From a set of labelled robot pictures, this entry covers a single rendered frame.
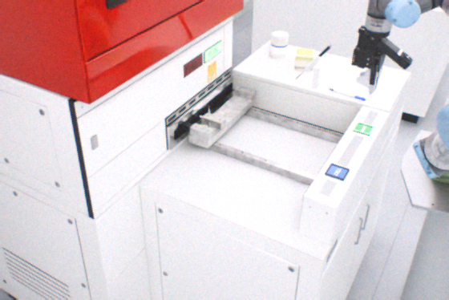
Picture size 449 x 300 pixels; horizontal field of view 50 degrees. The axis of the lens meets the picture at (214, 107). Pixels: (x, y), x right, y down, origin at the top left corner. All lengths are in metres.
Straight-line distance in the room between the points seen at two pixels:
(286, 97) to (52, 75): 0.94
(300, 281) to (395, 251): 1.21
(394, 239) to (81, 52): 1.97
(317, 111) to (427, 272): 0.71
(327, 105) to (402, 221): 1.14
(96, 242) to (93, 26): 0.70
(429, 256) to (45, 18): 1.51
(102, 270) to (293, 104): 0.90
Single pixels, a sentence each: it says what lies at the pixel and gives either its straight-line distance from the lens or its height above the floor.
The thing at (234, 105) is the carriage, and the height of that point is 0.88.
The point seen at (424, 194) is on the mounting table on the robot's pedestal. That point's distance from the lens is 1.68.
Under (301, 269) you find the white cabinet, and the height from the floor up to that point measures 0.75.
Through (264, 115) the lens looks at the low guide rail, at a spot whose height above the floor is 0.84.
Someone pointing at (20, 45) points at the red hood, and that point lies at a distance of 1.34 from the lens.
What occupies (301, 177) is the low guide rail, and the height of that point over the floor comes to 0.84.
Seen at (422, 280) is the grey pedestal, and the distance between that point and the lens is 2.06.
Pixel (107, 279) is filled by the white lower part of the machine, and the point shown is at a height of 0.55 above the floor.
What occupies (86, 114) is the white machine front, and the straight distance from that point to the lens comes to 1.31.
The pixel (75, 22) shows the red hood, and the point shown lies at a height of 1.44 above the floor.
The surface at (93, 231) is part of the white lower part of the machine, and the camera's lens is 1.55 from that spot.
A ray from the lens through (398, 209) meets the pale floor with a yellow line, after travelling 2.87.
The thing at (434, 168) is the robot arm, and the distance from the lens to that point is 1.52.
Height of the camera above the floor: 1.84
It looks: 31 degrees down
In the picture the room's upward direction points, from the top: straight up
